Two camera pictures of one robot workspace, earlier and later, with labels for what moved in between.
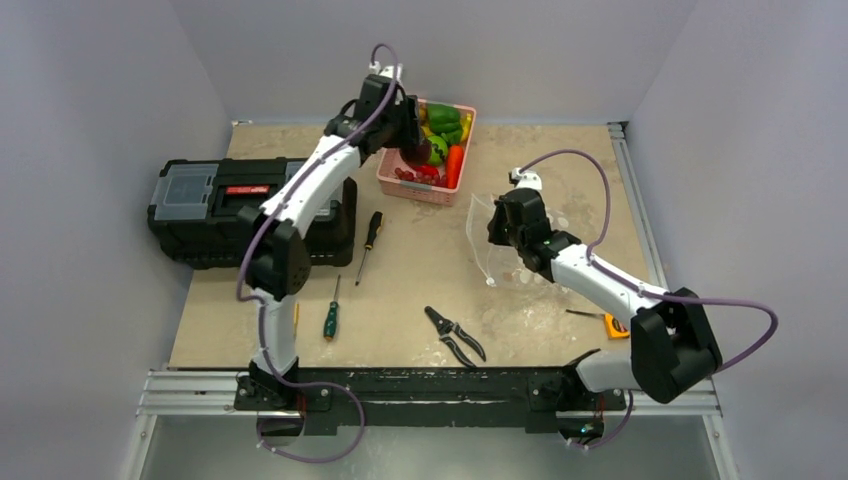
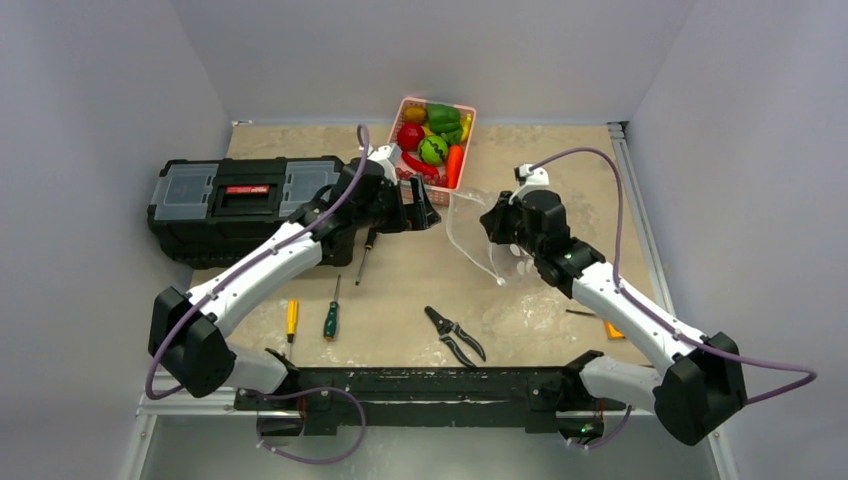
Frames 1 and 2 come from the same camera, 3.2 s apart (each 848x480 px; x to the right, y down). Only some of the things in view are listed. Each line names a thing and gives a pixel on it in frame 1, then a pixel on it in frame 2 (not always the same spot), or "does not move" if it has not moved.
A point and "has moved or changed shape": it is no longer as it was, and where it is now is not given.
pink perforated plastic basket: (447, 127) does not move
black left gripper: (410, 135) to (416, 216)
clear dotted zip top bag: (501, 264) has moved or changed shape
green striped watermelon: (439, 150) does not move
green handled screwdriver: (332, 315) does not move
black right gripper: (499, 221) does not move
